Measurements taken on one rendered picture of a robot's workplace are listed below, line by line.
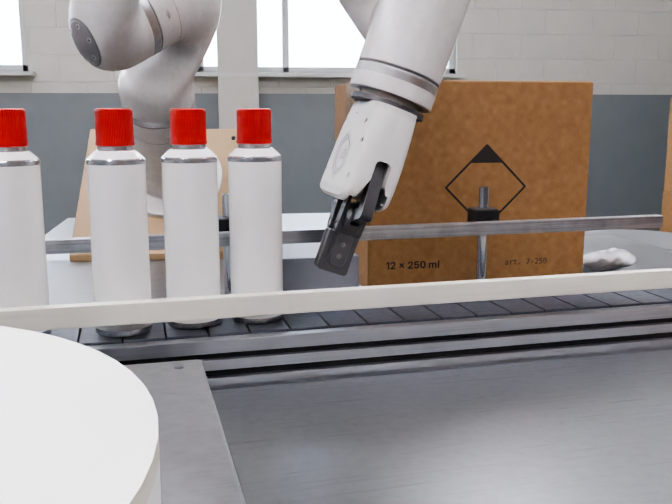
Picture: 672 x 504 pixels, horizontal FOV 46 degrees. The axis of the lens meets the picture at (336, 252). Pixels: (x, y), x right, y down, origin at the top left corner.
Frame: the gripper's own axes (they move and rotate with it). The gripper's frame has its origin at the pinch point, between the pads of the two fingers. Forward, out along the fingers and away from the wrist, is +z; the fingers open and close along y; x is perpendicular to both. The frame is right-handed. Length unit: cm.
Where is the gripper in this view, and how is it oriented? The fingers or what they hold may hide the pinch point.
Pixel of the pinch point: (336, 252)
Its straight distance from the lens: 78.3
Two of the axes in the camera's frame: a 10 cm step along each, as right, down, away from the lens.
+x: 9.1, 2.9, 3.0
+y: 2.6, 1.7, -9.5
